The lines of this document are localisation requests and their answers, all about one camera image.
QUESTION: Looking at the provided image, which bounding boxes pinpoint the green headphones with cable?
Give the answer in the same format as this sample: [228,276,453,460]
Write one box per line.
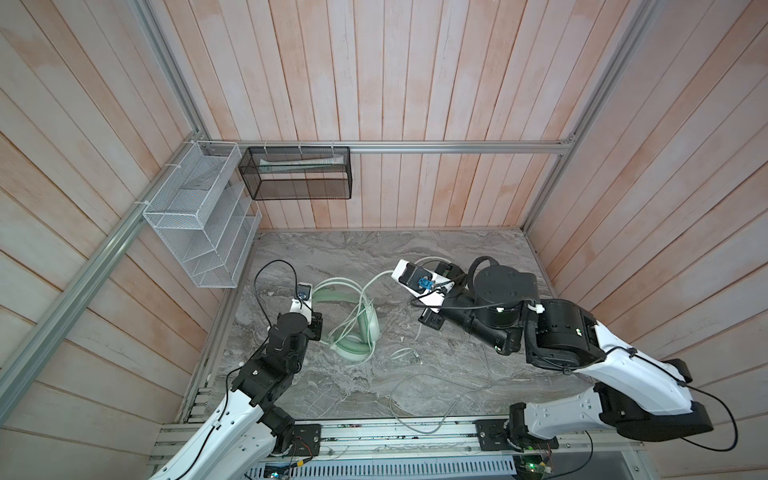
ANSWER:
[311,270,393,371]

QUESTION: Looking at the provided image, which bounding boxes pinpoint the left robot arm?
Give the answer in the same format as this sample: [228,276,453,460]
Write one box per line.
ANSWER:
[153,310,323,479]

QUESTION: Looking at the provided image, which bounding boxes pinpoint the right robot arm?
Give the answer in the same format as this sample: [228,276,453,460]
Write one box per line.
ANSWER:
[392,256,713,451]

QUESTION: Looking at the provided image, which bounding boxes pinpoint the white headphones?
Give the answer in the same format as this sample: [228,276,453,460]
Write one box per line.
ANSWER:
[416,256,456,271]

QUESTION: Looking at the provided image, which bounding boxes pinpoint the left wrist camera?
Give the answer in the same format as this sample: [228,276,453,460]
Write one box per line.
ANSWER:
[290,282,312,320]

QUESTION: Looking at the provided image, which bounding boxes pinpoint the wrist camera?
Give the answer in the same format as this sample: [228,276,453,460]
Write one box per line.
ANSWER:
[290,282,312,320]
[391,259,456,311]

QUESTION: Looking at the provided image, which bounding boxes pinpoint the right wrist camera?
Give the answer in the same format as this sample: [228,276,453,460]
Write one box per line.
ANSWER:
[391,259,456,311]

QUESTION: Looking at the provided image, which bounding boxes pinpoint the white headphone cable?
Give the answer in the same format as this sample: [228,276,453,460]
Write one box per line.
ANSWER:
[383,371,499,436]

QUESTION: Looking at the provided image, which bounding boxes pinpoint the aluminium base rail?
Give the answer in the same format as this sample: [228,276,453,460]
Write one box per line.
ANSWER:
[146,413,646,480]

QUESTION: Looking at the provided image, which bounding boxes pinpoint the white wire mesh shelf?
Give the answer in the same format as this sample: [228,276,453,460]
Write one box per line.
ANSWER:
[144,141,262,289]

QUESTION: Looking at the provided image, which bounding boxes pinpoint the black wire mesh basket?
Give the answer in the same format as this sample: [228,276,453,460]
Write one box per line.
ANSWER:
[238,146,353,201]

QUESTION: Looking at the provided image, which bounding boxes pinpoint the aluminium frame bar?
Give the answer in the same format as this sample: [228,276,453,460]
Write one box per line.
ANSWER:
[208,140,574,154]

